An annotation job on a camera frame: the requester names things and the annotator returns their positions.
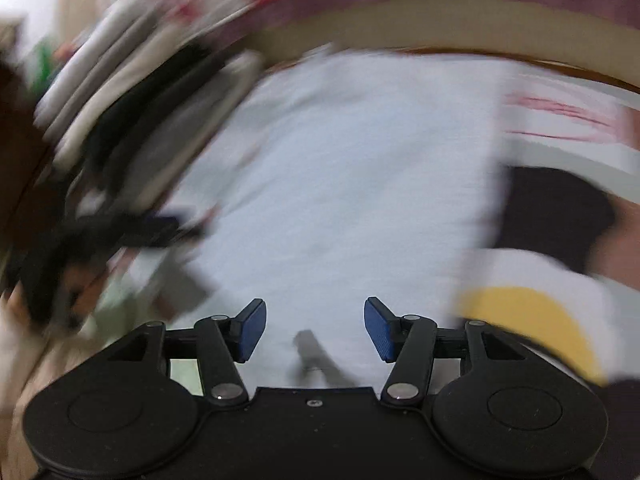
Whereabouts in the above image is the checkered cartoon floor rug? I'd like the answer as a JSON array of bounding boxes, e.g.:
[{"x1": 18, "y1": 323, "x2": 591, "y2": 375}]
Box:
[{"x1": 457, "y1": 64, "x2": 639, "y2": 387}]

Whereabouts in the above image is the cream folded sweatshirt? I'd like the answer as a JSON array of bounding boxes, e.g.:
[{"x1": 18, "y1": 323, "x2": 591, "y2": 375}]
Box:
[{"x1": 34, "y1": 8, "x2": 202, "y2": 172}]

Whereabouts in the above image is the person's left hand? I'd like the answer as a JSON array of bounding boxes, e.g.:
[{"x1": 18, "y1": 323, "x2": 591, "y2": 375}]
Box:
[{"x1": 2, "y1": 257, "x2": 114, "y2": 335}]

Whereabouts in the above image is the black folded garment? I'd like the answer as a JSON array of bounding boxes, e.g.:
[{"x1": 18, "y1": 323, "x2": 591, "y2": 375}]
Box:
[{"x1": 74, "y1": 42, "x2": 227, "y2": 179}]

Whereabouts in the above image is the light grey abc t-shirt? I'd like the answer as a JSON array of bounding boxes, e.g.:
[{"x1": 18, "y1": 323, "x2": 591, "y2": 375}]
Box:
[{"x1": 170, "y1": 52, "x2": 515, "y2": 388}]

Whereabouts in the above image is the grey cream folded garment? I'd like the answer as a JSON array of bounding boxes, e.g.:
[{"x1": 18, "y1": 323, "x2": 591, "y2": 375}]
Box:
[{"x1": 69, "y1": 49, "x2": 266, "y2": 216}]

